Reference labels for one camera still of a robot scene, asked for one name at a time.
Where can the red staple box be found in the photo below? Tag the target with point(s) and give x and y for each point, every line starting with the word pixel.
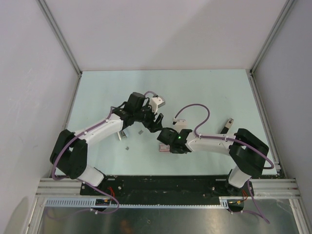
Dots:
pixel 164 148

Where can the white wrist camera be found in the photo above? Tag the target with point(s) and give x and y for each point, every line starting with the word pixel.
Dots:
pixel 179 124
pixel 156 103

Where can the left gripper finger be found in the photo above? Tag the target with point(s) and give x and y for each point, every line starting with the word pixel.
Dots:
pixel 153 126
pixel 158 121

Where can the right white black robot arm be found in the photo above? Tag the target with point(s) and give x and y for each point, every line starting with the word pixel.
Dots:
pixel 247 151

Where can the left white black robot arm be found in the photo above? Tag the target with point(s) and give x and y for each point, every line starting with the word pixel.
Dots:
pixel 70 154

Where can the white stapler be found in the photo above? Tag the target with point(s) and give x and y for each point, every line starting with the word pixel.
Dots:
pixel 122 135

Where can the right aluminium frame post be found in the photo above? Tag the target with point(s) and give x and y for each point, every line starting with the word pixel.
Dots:
pixel 283 15

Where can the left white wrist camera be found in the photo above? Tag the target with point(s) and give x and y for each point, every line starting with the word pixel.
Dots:
pixel 156 103

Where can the left aluminium frame post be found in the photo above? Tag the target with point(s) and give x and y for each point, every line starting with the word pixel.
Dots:
pixel 58 34

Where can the white slotted cable duct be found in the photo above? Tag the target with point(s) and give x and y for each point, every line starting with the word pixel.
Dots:
pixel 219 203

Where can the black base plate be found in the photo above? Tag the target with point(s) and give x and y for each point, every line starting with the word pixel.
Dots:
pixel 170 189

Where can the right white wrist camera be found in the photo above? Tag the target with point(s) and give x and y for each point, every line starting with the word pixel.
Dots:
pixel 179 124

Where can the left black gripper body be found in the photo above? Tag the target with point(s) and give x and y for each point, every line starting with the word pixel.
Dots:
pixel 142 115

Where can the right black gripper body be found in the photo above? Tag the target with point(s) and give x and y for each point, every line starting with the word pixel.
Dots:
pixel 172 150

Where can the aluminium frame post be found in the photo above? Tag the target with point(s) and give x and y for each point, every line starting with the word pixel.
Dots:
pixel 283 15
pixel 58 34

